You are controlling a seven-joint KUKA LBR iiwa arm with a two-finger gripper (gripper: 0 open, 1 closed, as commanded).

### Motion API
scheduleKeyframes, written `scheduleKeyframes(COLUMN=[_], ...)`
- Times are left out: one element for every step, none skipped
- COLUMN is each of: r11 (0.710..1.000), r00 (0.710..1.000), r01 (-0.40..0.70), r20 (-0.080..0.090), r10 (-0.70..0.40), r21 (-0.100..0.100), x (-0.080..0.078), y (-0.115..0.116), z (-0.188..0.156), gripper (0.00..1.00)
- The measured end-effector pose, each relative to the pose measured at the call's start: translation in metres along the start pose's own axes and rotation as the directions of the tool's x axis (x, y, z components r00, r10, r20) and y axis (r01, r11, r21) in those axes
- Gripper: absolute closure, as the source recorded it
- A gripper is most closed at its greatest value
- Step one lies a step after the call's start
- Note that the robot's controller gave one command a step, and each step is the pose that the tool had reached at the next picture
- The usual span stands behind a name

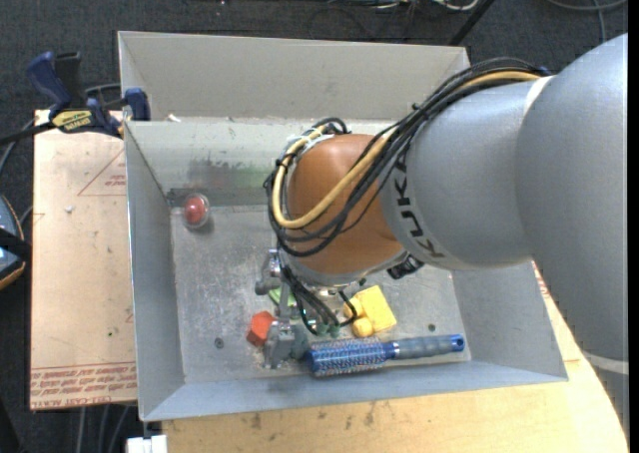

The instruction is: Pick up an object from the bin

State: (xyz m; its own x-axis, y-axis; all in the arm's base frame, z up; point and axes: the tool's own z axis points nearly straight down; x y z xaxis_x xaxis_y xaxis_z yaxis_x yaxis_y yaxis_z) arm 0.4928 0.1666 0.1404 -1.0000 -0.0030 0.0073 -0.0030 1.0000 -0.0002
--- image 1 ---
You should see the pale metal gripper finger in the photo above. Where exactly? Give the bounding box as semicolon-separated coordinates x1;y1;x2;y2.
281;323;311;361
263;324;283;370

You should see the light green toy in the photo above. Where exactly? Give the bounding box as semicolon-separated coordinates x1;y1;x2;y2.
268;286;302;318

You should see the orange block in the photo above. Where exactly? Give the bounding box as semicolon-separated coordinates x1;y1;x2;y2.
246;310;278;348

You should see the blue round hairbrush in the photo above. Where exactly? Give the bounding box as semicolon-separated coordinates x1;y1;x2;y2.
305;333;466;379

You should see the grey metal bin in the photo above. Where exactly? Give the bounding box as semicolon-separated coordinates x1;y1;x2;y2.
118;30;569;423

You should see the yellow toy block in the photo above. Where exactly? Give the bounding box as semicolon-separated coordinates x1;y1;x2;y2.
341;284;398;339

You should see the red ball in clear dome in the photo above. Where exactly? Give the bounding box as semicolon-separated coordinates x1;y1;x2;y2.
181;193;212;230

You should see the brown cardboard board, red print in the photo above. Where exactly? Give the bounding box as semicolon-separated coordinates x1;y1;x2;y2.
29;109;140;411

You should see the black cylinder on white bracket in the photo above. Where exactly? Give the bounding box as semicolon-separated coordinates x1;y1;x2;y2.
385;254;426;280

